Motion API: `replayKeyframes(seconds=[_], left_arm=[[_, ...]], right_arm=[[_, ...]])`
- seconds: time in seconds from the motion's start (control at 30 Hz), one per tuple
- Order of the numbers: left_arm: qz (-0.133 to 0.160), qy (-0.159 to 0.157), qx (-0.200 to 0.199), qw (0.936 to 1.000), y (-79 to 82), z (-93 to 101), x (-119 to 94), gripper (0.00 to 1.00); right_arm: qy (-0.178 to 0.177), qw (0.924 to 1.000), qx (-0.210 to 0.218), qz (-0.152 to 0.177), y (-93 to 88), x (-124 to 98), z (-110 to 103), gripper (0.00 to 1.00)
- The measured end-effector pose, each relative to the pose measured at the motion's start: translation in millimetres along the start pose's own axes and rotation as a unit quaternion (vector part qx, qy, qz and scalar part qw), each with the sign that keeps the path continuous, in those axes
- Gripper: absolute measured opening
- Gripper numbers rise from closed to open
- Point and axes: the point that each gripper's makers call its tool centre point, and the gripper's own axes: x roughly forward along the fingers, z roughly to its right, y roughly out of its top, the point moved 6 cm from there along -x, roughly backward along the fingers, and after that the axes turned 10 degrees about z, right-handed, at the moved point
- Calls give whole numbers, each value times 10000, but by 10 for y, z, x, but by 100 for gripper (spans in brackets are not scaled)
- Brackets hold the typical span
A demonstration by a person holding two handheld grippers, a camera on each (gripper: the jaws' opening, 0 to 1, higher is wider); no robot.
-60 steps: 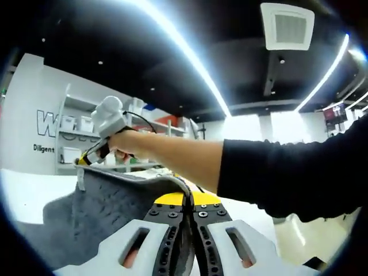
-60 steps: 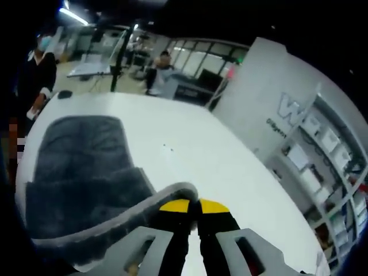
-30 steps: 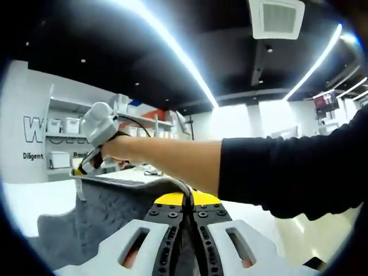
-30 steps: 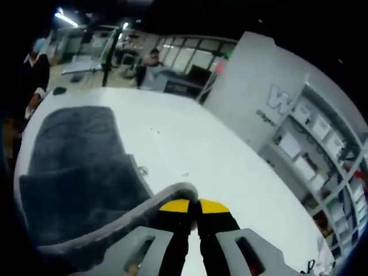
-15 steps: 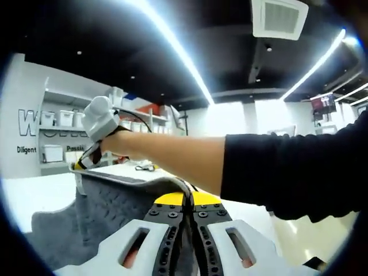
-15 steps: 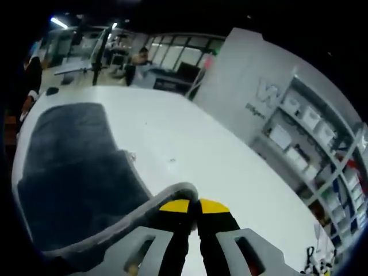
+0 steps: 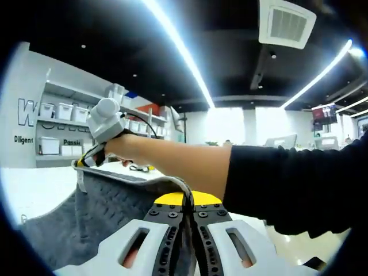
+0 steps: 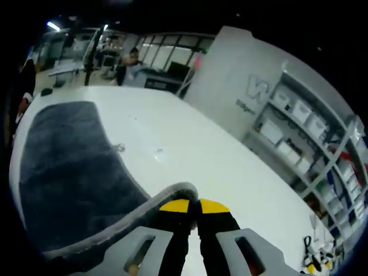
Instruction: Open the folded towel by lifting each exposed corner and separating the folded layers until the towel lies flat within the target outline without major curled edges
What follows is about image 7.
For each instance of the grey towel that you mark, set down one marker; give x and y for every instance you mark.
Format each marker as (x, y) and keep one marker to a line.
(100, 207)

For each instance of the person's right hand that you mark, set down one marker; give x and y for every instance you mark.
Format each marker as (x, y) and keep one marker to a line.
(132, 149)

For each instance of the grey metal shelf rack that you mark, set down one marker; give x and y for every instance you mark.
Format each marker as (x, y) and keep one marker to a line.
(57, 160)

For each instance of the rows of white storage boxes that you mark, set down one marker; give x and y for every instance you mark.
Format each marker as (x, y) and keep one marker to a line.
(64, 111)

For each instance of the small tools on table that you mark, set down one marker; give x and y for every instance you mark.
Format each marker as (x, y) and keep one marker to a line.
(139, 168)

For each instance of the long ceiling light strip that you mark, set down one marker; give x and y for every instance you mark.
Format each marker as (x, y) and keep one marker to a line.
(181, 49)

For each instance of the short ceiling light strip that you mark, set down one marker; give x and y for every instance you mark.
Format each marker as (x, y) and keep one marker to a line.
(319, 74)

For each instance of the white ceiling air vent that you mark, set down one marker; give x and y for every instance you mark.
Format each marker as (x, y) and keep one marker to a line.
(287, 23)

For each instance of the wall-mounted screen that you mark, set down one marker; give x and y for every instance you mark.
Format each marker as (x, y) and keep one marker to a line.
(324, 114)

